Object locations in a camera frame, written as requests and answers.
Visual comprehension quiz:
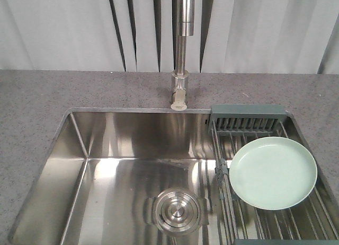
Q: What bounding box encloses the stainless steel faucet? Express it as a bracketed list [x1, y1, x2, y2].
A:
[171, 0, 195, 111]

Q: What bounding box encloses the white pleated curtain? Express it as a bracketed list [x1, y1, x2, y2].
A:
[1, 0, 338, 74]

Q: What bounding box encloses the roll-up steel drying rack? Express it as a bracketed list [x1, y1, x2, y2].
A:
[207, 104, 338, 244]

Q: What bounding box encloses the steel sink drain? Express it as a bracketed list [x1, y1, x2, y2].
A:
[143, 187, 209, 237]

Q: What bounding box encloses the stainless steel sink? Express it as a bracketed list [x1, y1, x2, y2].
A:
[8, 109, 222, 244]

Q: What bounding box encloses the pale green round plate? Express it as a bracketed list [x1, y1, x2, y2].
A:
[229, 137, 318, 211]

